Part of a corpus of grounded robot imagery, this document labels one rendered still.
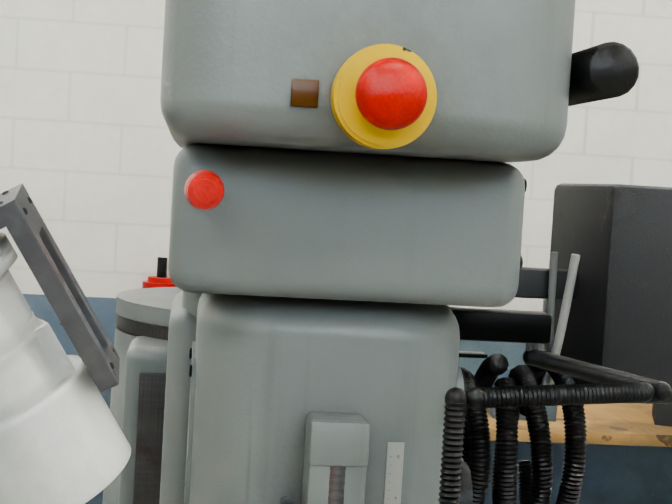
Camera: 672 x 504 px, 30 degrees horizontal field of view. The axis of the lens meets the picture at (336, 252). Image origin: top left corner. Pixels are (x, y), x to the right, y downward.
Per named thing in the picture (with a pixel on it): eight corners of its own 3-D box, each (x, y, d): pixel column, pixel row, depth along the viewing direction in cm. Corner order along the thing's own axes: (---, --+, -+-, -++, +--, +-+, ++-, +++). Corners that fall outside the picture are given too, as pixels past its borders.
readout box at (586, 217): (688, 406, 121) (705, 189, 120) (597, 402, 120) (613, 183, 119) (618, 374, 141) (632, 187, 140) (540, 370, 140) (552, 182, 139)
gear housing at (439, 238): (526, 311, 85) (536, 164, 85) (165, 293, 82) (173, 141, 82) (432, 273, 118) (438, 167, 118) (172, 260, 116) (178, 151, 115)
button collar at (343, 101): (434, 152, 72) (440, 47, 72) (330, 145, 72) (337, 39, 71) (427, 152, 74) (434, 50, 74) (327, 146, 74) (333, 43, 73)
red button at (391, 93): (428, 131, 69) (432, 58, 69) (356, 126, 69) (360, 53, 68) (417, 133, 72) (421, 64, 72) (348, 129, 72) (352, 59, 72)
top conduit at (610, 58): (638, 99, 79) (642, 43, 78) (573, 94, 78) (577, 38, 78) (475, 127, 123) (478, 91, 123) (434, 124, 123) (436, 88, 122)
